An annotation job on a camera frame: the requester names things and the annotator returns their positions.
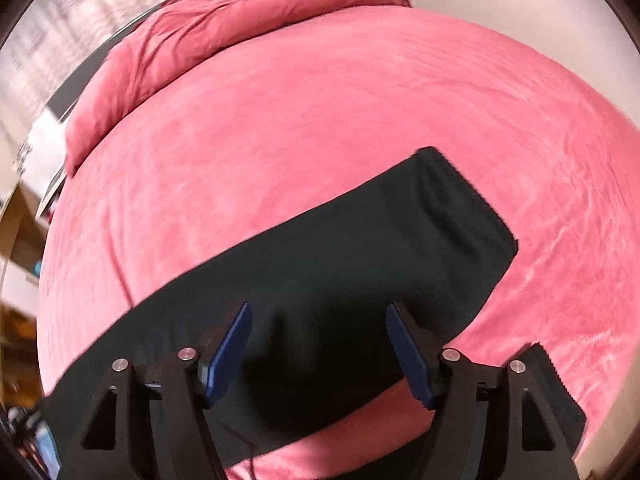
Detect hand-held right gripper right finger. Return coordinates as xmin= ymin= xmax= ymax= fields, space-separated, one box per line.
xmin=385 ymin=301 xmax=582 ymax=480

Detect pink pillow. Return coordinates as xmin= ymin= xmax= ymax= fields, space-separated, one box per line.
xmin=65 ymin=0 xmax=413 ymax=178

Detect wooden shelf unit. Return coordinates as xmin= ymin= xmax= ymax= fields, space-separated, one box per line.
xmin=0 ymin=180 xmax=51 ymax=263

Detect dark bed headboard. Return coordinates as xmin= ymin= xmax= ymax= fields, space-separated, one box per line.
xmin=45 ymin=0 xmax=308 ymax=121

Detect white box with black print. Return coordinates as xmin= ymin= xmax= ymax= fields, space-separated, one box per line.
xmin=12 ymin=109 xmax=69 ymax=178

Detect black pants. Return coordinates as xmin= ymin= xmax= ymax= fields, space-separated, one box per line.
xmin=39 ymin=146 xmax=587 ymax=468

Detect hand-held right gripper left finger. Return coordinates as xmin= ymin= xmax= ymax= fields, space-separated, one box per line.
xmin=57 ymin=301 xmax=253 ymax=480

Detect pink bed blanket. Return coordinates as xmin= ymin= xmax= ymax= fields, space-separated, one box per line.
xmin=37 ymin=2 xmax=640 ymax=480

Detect white patterned curtain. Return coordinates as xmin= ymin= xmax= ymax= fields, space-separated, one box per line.
xmin=7 ymin=0 xmax=201 ymax=126

